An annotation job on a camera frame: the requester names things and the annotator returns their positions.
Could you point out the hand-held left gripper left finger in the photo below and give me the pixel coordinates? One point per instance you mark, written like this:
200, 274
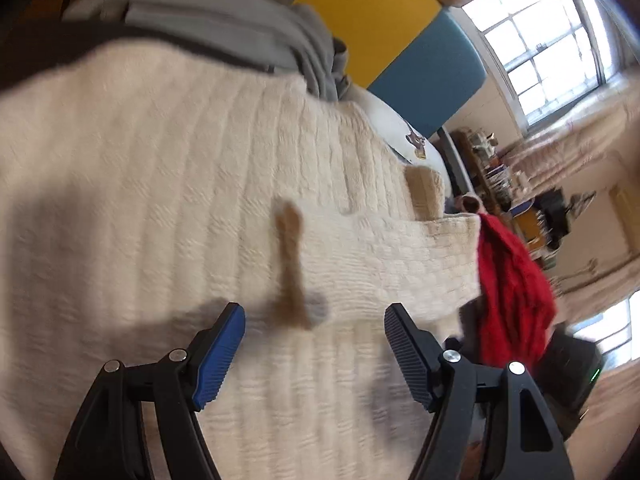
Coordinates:
220, 355

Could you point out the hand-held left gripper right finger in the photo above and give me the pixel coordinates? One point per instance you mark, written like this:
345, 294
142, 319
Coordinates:
407, 350

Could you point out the cream knit sweater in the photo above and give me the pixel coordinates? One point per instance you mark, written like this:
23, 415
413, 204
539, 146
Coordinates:
150, 200

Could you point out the small window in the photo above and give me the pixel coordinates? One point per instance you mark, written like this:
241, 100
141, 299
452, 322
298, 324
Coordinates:
617, 330

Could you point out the red knit garment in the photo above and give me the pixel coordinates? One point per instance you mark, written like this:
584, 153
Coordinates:
510, 290

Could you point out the cluttered shelf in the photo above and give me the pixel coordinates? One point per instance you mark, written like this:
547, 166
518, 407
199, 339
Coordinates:
505, 185

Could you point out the white printed pillow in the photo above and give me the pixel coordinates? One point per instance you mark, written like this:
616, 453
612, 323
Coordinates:
400, 130

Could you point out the beige curtain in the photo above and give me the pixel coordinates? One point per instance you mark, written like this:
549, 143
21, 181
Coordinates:
575, 145

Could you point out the teal panel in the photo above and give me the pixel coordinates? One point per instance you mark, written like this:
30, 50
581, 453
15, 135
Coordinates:
430, 75

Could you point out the large paned window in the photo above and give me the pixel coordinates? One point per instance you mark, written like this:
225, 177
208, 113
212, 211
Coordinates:
545, 45

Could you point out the grey hoodie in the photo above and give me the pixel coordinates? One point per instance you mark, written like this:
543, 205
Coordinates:
240, 15

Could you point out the dark cloth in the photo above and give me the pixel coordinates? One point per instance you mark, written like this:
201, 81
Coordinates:
45, 42

